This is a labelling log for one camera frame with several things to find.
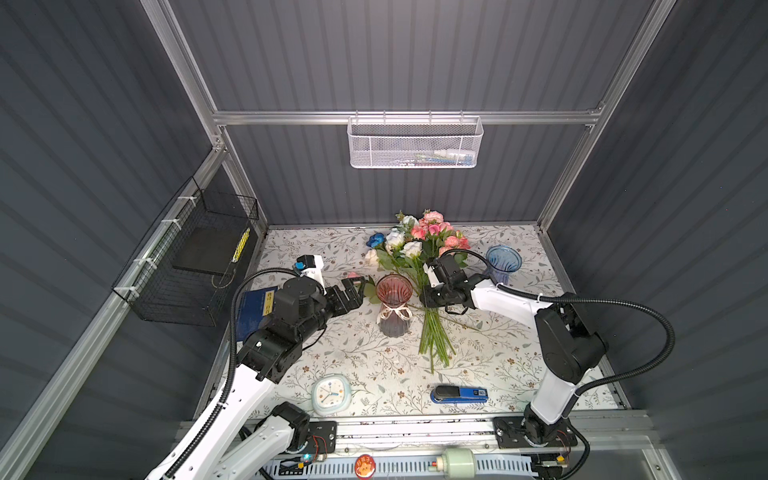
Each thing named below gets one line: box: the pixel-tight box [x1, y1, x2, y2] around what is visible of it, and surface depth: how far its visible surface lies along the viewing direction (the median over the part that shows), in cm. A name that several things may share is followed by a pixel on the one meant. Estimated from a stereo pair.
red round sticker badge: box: [354, 454, 376, 480], surface depth 71 cm
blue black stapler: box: [430, 385, 489, 404], surface depth 81 cm
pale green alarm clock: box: [311, 373, 352, 417], surface depth 79 cm
